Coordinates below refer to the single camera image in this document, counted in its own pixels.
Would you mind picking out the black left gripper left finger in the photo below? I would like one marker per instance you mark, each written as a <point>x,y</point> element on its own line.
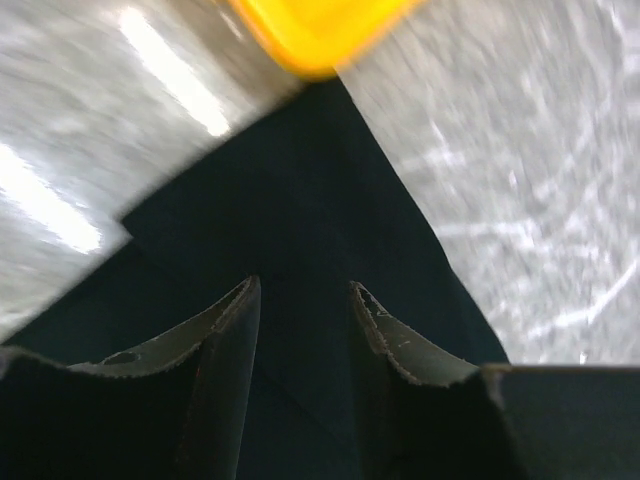
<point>172,407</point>

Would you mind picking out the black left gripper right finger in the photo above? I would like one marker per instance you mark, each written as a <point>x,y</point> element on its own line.
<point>423,413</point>

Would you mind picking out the yellow plastic tray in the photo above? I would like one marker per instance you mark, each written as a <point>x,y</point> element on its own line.
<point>314,39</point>

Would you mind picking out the black t-shirt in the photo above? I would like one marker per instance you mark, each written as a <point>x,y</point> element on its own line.
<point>306,201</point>

